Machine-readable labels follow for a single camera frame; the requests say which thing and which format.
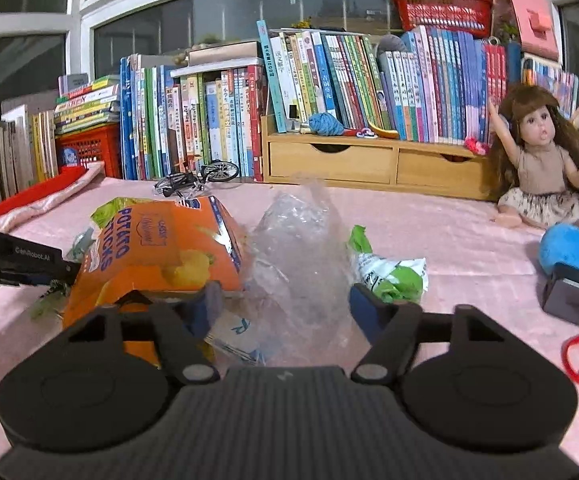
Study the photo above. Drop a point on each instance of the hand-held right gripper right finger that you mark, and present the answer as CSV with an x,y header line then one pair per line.
x,y
364,310

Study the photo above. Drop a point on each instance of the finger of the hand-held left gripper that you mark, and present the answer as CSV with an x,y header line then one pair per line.
x,y
67,271

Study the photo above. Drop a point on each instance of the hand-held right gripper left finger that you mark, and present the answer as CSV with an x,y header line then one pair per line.
x,y
204,310

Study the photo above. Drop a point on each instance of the green plastic wrapper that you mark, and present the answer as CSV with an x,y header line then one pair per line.
x,y
52,300

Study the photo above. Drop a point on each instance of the orange snack bag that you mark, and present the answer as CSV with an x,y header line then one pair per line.
x,y
169,245

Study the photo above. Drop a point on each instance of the clear plastic bag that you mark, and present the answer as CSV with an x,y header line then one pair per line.
x,y
299,270

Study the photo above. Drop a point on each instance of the white blue packet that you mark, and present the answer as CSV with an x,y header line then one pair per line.
x,y
237,332

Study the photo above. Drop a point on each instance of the green white wrapper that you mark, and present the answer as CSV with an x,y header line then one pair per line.
x,y
394,277

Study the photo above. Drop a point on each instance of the red pink folded blanket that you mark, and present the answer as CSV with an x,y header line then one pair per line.
x,y
34,200

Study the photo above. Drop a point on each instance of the row of thin large books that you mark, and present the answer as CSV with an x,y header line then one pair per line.
x,y
14,155

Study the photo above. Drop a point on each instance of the red plastic crate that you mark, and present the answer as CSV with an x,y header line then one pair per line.
x,y
94,147

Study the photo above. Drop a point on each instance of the black toy bicycle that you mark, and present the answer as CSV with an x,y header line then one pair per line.
x,y
204,174

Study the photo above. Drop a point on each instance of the wooden drawer organizer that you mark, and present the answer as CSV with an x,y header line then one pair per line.
x,y
349,162

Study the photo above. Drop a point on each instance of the stack of flat picture books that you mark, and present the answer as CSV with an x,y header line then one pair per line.
x,y
87,105

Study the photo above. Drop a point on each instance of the red white trinket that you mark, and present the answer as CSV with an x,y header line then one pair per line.
x,y
362,133

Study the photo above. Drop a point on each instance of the yellow curved toy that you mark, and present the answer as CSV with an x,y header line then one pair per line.
x,y
384,133

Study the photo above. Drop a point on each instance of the blue yarn ball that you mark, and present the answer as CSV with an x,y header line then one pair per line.
x,y
325,124

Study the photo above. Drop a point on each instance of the pink flower ornament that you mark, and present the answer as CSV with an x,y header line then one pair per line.
x,y
477,146

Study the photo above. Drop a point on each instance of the black cube box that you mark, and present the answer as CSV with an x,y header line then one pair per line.
x,y
569,300

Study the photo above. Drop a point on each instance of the small dark bottle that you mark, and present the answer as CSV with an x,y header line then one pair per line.
x,y
293,112

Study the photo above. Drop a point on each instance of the blue plush toy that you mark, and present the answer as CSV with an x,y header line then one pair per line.
x,y
567,250

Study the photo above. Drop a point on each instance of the brown haired doll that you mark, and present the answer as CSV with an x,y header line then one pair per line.
x,y
539,160

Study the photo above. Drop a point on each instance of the white flat book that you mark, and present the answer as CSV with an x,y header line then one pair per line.
x,y
219,66

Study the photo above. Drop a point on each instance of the grey flat book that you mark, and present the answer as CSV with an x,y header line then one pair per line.
x,y
224,51

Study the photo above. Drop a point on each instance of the grey plush toy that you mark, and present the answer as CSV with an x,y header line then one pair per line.
x,y
389,44

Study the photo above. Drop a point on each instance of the white framed window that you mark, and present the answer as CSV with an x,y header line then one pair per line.
x,y
179,20

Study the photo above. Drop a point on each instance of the row of books in white rack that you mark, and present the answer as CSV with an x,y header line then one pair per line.
x,y
552,77

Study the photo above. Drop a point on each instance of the red plastic basket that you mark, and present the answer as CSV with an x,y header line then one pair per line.
x,y
439,12

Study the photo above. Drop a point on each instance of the pink box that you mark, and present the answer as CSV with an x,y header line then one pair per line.
x,y
527,5

